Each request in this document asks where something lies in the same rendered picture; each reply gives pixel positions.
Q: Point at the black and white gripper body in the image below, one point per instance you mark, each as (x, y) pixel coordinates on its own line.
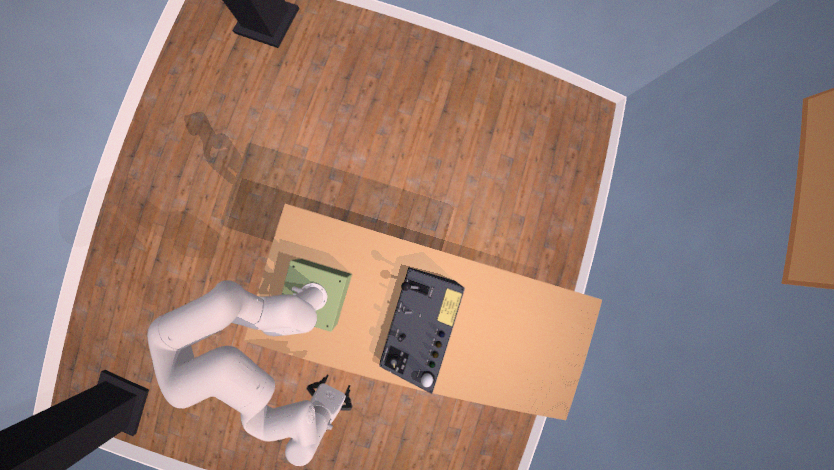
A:
(330, 398)

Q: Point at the dark grey console housing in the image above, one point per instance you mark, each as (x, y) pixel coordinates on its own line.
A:
(424, 325)

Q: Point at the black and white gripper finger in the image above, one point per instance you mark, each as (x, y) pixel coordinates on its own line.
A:
(315, 385)
(347, 400)

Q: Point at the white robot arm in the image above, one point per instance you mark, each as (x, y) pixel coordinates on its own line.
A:
(227, 373)

